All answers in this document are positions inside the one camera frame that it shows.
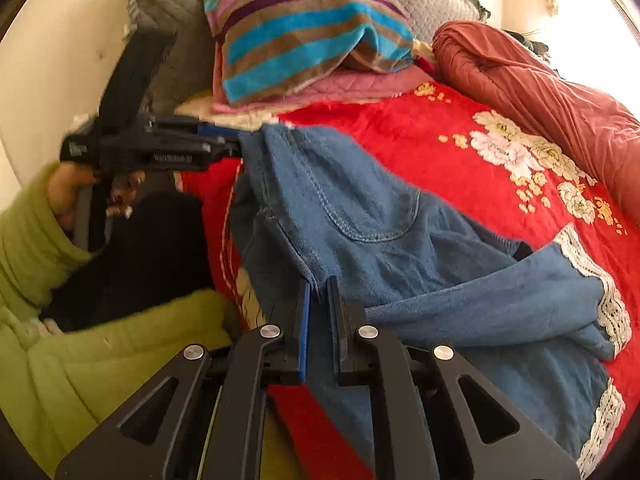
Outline pink quilted pillow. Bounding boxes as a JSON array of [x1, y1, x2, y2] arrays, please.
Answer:
[[213, 63, 435, 107]]

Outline striped blue brown towel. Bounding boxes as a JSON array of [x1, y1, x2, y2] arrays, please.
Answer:
[[204, 0, 414, 102]]

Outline rust red rolled duvet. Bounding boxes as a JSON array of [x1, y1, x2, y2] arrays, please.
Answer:
[[433, 21, 639, 222]]

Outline cream bed sheet mattress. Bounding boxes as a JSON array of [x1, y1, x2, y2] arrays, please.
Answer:
[[174, 91, 384, 131]]

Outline person's left hand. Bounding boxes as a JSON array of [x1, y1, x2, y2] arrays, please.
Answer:
[[45, 160, 148, 233]]

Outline green fleece jacket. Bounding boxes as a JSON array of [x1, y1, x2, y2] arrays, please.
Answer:
[[1, 162, 241, 476]]

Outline red floral blanket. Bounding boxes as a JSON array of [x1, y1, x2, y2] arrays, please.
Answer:
[[177, 79, 640, 480]]

